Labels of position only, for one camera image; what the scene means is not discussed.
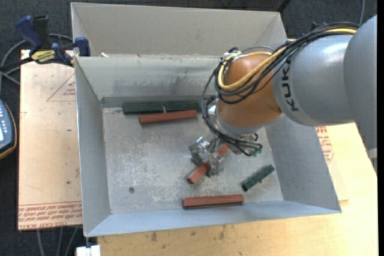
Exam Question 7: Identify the dark green flat block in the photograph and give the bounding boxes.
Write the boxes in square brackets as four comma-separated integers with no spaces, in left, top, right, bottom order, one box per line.
[241,164,276,192]
[122,101,165,115]
[164,101,202,113]

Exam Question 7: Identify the grey metal bin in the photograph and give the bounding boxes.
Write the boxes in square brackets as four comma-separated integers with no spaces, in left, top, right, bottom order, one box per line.
[70,2,343,238]

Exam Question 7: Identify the red-brown block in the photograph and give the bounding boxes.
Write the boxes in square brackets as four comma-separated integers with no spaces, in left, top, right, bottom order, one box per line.
[186,144,230,185]
[181,193,245,210]
[138,109,199,126]

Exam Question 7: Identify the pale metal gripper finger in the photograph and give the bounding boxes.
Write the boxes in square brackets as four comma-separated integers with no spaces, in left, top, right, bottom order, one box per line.
[188,137,211,166]
[206,153,224,177]

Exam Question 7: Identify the brown cardboard board, red print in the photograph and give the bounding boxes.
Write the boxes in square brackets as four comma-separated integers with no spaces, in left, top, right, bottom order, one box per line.
[17,49,350,231]

